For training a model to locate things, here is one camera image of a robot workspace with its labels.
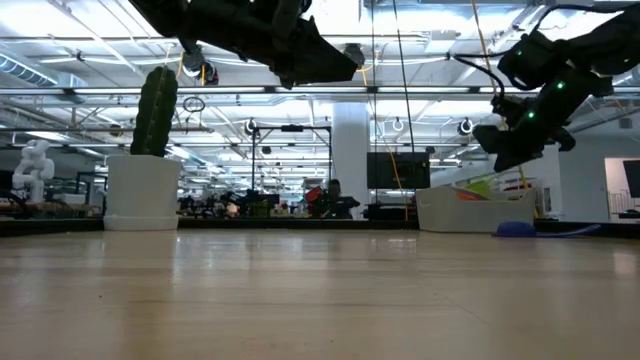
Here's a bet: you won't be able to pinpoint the black ceiling cable reel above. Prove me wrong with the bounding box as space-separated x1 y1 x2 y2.
180 47 221 87
344 43 367 71

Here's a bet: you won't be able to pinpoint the dark screen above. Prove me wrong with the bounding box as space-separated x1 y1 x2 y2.
622 159 640 200

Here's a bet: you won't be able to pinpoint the black gantry frame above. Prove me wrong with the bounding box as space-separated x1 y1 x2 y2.
250 124 334 202

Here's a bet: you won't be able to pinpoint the white humanoid robot figure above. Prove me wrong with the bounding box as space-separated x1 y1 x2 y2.
10 139 56 205

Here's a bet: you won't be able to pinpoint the black wall monitor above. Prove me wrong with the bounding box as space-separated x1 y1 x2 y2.
366 151 432 191

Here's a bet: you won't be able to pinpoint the white hexagonal plant pot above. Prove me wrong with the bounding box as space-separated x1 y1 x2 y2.
102 153 184 232

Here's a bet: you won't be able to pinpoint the grey plastic basket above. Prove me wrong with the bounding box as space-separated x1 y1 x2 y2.
415 185 539 234

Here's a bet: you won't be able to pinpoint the green cactus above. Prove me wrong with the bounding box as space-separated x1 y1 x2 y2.
129 65 180 159

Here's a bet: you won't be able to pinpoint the white building column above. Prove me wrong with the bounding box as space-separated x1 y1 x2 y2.
331 102 372 220

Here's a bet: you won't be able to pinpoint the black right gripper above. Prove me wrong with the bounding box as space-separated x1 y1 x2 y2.
471 66 615 174

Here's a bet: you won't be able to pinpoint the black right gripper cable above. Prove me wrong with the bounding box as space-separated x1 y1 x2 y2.
452 52 507 97

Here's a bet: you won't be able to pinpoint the black hanging cable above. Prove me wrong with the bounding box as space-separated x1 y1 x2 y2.
391 0 417 151

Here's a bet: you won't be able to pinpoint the small navy measuring cup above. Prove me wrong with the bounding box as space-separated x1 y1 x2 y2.
491 220 602 239

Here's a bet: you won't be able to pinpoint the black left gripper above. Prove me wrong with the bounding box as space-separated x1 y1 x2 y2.
183 0 361 91

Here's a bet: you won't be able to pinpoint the yellow hanging cable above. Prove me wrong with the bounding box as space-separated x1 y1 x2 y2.
469 0 530 190

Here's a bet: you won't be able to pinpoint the black aluminium table frame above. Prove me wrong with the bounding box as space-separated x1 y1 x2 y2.
0 217 640 239

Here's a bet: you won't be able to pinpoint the person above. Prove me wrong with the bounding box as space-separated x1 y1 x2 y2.
319 178 362 220

